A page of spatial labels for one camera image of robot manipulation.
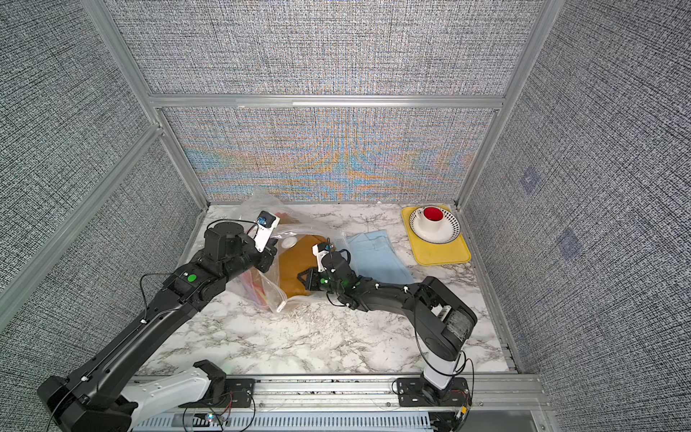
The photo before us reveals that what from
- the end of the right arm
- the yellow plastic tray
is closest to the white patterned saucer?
the yellow plastic tray

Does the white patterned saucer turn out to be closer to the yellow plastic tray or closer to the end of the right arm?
the yellow plastic tray

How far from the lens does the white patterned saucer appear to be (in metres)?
1.06

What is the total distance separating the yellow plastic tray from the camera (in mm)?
1034
